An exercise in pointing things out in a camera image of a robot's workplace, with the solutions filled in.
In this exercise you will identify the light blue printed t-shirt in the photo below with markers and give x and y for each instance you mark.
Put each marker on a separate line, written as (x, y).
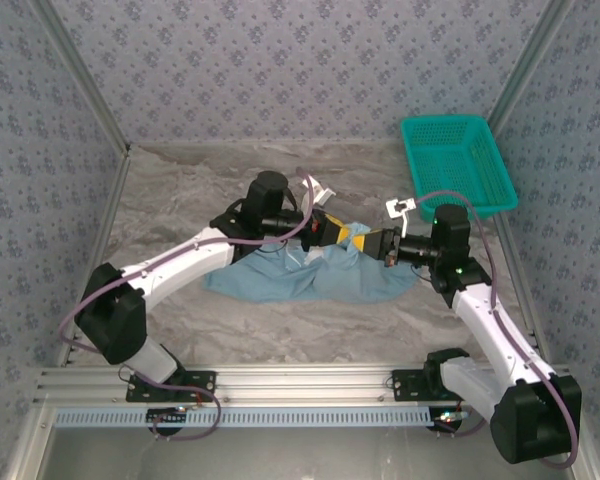
(280, 280)

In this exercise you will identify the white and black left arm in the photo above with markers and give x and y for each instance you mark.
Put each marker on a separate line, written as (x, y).
(180, 265)

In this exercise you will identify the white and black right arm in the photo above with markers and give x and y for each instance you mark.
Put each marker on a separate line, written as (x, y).
(485, 320)

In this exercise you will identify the teal plastic basket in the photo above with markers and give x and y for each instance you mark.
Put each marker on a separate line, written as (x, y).
(460, 150)

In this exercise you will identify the small black controller board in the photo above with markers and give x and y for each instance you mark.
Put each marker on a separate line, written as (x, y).
(447, 416)
(167, 415)

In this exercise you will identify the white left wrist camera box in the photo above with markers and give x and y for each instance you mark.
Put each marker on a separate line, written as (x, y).
(320, 192)

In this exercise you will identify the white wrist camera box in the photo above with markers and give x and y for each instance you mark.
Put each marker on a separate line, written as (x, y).
(320, 192)
(399, 206)

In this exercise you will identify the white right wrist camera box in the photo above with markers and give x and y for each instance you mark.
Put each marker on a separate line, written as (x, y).
(399, 206)

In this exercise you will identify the aluminium side rail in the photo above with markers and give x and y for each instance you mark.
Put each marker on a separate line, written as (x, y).
(534, 335)
(119, 185)

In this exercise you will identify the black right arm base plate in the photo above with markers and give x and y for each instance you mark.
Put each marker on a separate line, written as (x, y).
(405, 385)

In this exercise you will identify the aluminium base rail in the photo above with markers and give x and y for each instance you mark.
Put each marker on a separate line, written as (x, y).
(300, 385)

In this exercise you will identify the aluminium frame post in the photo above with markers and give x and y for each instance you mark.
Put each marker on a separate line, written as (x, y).
(589, 472)
(30, 445)
(87, 75)
(527, 62)

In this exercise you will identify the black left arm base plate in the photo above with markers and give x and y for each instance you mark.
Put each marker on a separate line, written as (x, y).
(205, 385)

